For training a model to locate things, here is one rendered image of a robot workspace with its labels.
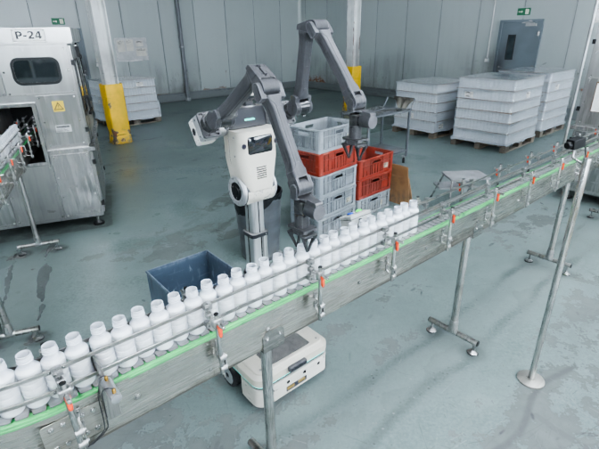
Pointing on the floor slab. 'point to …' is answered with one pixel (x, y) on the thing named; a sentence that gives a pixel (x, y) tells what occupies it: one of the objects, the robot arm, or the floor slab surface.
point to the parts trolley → (382, 126)
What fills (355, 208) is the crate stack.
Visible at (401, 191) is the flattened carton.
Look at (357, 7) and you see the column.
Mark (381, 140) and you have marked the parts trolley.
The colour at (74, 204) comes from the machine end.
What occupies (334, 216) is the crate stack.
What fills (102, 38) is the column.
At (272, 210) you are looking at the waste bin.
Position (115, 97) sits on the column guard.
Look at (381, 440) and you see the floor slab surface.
